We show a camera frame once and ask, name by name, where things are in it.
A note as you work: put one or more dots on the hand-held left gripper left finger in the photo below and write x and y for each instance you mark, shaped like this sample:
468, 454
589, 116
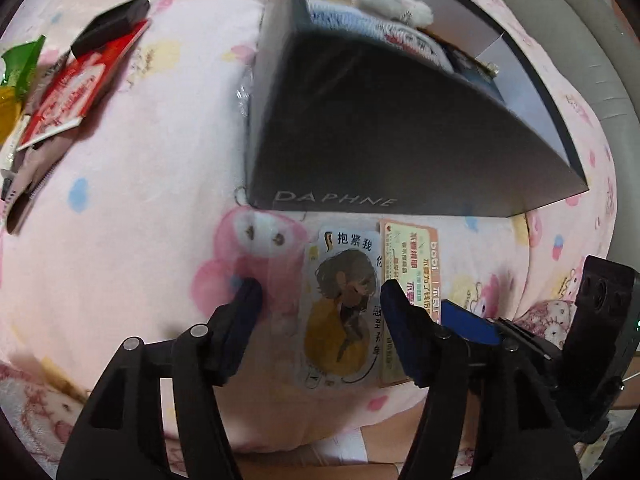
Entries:
247, 305

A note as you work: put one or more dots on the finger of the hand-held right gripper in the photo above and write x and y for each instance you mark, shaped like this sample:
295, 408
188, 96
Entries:
470, 322

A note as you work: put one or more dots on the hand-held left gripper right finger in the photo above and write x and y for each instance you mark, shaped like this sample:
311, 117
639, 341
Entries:
400, 320

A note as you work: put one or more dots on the clear cartoon figure card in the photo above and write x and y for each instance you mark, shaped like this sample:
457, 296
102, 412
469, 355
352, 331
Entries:
340, 310

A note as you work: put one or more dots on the black cardboard box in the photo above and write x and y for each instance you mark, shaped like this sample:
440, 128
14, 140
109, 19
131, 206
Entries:
375, 125

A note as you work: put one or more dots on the red printed packet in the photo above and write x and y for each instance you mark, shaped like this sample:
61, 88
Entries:
70, 95

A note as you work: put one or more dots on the grey and black stick tool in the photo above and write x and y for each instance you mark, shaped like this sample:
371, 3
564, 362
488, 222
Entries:
11, 157

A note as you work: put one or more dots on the green snack packet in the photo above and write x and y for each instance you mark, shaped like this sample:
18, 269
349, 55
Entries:
20, 62

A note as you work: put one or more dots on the pale pink print cloth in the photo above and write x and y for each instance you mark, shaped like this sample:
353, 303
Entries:
545, 322
50, 410

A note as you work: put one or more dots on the pink printed blanket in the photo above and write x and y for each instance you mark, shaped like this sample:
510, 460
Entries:
150, 185

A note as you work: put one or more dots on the person's bare leg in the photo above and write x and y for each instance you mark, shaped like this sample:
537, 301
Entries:
325, 465

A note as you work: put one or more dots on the dark phone case package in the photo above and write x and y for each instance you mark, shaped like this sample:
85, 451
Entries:
472, 72

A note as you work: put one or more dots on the yellow snack packet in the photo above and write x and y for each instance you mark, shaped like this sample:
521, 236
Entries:
7, 110

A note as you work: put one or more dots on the small black box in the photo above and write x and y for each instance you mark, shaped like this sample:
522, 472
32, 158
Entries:
110, 22

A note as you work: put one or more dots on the grey padded bed rail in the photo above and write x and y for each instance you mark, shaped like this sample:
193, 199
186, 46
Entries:
575, 25

